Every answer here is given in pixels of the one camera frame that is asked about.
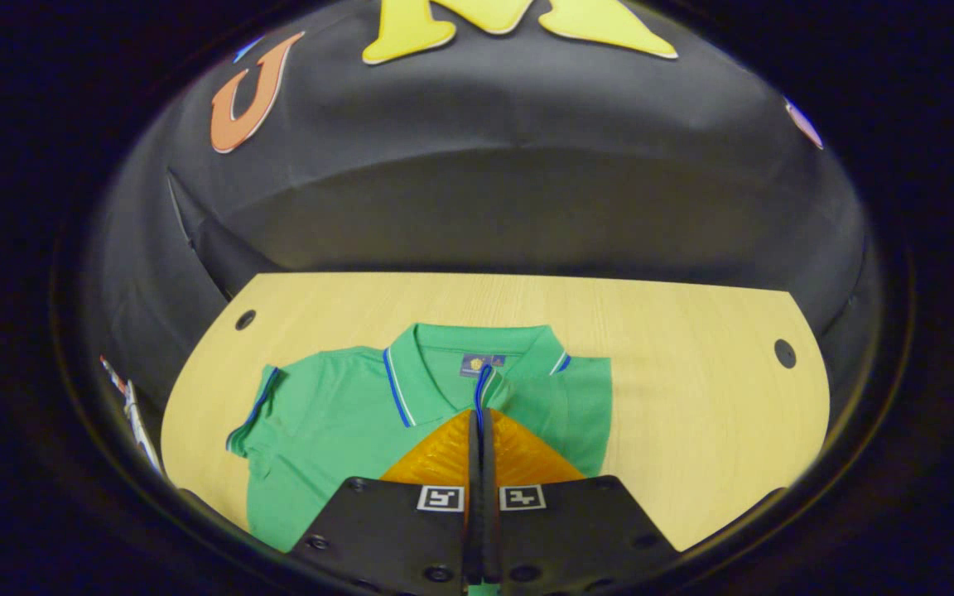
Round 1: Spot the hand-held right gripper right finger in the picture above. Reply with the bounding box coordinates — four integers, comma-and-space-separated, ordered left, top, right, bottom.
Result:
481, 408, 681, 596

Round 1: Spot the green T-shirt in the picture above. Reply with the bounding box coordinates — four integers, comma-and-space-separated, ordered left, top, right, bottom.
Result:
226, 323, 614, 596

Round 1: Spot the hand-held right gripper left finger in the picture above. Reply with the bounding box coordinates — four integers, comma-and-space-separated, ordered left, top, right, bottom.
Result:
287, 408, 486, 596

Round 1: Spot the computer monitor screen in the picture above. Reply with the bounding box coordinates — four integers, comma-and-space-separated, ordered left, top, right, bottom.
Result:
100, 356, 165, 477

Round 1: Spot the black backdrop cloth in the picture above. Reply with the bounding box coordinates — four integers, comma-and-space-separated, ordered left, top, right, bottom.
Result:
84, 0, 884, 497

